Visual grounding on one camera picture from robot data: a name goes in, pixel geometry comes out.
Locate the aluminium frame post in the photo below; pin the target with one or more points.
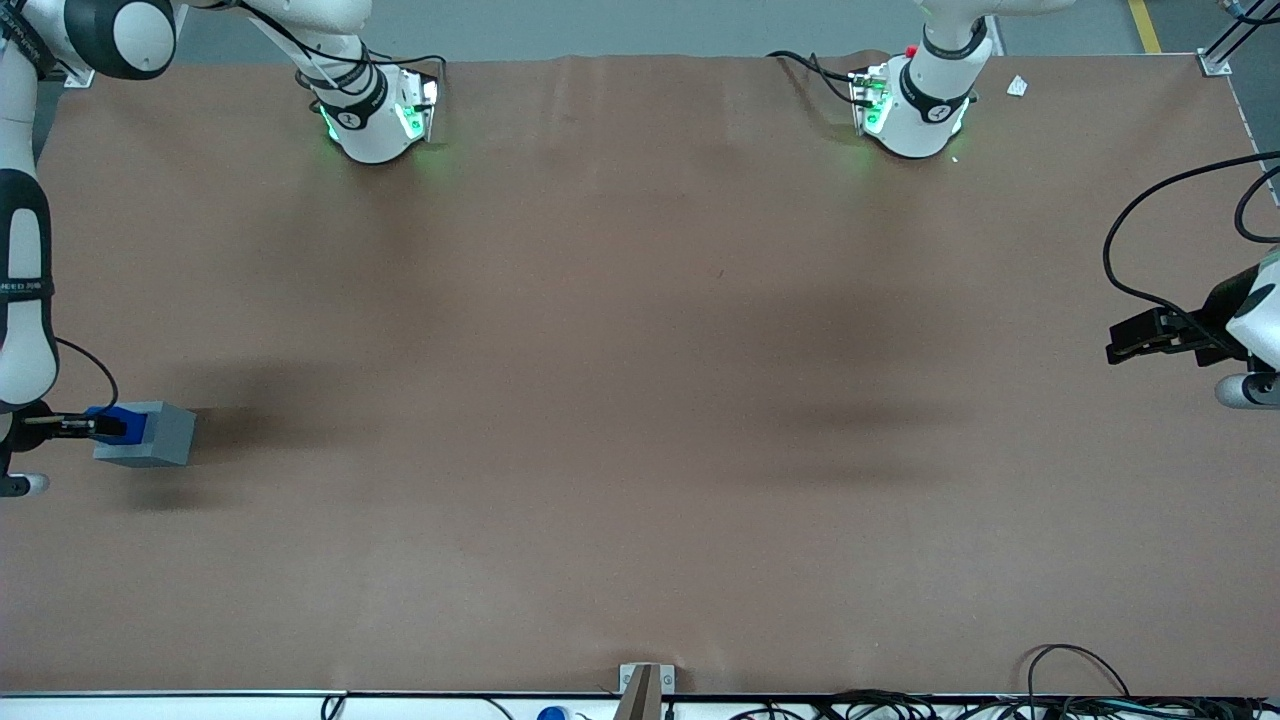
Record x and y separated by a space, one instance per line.
78 76
1230 45

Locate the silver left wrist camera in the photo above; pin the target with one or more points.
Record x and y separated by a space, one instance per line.
1245 390

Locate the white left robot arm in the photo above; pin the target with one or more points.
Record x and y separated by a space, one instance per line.
915 120

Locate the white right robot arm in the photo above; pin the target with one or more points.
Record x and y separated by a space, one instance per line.
25 320

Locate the blue round cap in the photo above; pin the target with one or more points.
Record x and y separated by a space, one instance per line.
552 714

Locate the white paper scrap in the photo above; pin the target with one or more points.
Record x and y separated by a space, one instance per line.
1017 86

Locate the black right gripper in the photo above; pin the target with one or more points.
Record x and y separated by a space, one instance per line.
30 424

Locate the blue plastic part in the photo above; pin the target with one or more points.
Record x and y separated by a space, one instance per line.
132 425

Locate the brown paper table cover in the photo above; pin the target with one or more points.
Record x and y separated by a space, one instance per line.
640 450

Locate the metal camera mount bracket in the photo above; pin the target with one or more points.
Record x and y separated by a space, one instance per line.
645 690

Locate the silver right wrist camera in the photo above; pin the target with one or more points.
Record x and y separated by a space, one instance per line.
25 485

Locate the gray square base block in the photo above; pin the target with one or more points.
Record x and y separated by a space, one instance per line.
172 435

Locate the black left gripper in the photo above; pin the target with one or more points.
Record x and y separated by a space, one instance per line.
1214 318

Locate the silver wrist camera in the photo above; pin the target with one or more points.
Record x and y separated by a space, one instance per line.
1245 390
25 485

